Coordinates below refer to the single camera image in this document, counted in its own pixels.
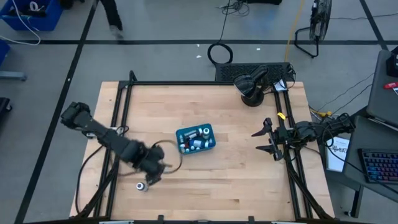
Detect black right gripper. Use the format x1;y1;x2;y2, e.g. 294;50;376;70
251;117;290;162

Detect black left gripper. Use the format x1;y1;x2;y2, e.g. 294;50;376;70
136;144;165;187

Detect teal plastic bin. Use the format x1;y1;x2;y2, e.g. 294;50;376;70
175;123;217;156

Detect white tag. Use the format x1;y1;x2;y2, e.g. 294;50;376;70
275;79;289;92

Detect black desk lamp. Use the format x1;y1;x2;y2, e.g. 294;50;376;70
233;64;270;108

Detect white paper sheet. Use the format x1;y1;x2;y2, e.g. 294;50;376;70
325;136;351;174

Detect black computer case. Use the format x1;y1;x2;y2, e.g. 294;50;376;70
215;62;294;83

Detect grey desk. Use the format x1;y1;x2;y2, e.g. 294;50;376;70
341;115;398;203

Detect backlit computer keyboard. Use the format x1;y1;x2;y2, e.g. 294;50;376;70
357;148;398;185

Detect grey side table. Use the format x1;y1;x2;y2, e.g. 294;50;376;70
366;49;398;128

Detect black floor fan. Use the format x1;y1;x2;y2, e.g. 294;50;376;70
294;0;333;59

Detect person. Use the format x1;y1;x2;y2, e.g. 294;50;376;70
98;0;125;40

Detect blue storage bin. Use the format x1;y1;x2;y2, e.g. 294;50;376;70
0;0;64;32

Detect blue crate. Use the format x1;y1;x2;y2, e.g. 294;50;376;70
0;39;12;68

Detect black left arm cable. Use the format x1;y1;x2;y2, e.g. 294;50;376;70
75;144;105;215

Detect coiled black floor cable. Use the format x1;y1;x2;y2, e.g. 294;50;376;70
207;0;234;65

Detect black cable tangle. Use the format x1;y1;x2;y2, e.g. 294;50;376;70
219;0;251;17

